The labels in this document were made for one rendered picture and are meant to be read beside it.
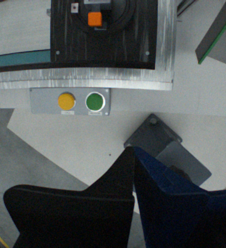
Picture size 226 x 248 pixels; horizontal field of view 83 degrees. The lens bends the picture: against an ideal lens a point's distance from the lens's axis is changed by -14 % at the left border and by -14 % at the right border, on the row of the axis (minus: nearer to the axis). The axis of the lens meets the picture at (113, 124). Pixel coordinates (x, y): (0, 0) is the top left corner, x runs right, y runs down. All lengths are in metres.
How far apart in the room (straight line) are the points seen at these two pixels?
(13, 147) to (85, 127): 1.51
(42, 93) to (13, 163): 1.73
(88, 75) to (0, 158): 1.93
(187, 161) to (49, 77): 0.37
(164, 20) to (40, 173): 1.85
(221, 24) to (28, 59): 0.42
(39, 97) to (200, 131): 0.51
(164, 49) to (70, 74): 0.23
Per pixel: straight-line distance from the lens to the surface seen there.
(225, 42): 0.37
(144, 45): 0.35
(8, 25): 0.53
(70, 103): 0.36
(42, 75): 0.39
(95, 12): 0.25
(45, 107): 0.40
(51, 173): 1.86
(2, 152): 2.09
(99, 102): 0.35
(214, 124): 0.58
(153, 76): 0.36
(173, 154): 0.31
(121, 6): 0.35
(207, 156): 0.63
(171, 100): 0.48
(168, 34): 0.38
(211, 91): 0.54
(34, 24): 0.48
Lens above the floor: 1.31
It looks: 71 degrees down
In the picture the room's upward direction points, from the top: 174 degrees counter-clockwise
